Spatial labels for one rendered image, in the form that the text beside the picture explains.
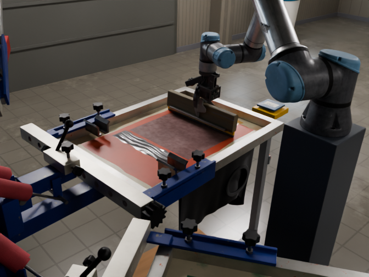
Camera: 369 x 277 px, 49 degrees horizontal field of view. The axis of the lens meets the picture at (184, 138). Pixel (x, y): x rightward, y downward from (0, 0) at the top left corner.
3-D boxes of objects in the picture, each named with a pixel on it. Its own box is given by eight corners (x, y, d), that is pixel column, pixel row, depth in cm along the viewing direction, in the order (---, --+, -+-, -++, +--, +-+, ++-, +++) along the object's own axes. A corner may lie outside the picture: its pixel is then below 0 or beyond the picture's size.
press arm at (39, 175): (67, 170, 137) (65, 157, 134) (77, 177, 133) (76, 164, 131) (18, 191, 125) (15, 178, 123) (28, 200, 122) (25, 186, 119)
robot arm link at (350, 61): (362, 101, 118) (373, 55, 111) (324, 106, 113) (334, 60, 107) (334, 87, 128) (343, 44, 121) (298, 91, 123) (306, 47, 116)
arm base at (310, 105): (359, 127, 125) (367, 97, 120) (334, 142, 116) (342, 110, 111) (316, 111, 135) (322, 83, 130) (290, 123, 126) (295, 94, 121)
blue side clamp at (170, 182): (203, 171, 148) (205, 155, 144) (214, 177, 145) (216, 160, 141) (142, 208, 128) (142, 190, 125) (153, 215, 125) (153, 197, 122)
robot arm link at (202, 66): (195, 60, 165) (208, 56, 170) (194, 70, 167) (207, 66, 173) (209, 65, 161) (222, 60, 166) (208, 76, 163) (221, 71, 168)
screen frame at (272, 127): (184, 93, 211) (185, 86, 209) (283, 130, 176) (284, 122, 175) (48, 144, 159) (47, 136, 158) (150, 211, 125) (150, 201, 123)
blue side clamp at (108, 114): (108, 122, 180) (108, 108, 177) (116, 126, 177) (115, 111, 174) (48, 145, 161) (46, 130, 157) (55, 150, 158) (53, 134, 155)
